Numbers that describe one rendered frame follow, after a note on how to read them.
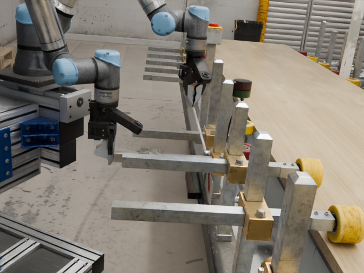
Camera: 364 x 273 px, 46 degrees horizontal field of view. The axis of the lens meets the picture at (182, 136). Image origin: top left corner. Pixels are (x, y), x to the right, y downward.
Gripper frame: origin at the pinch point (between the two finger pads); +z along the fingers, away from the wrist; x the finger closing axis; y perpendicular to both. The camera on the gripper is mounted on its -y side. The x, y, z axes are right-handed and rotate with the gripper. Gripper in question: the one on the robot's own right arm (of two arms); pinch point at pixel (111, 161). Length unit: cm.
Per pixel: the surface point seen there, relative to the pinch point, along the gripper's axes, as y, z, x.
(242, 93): -39.7, -25.1, -1.1
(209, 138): -33.8, -2.3, -20.0
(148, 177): -12, 83, -158
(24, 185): 71, 83, -134
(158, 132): -14.9, -2.1, -23.5
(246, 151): -42.4, -7.8, 3.9
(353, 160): -77, -7, 4
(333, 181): -64, -7, 21
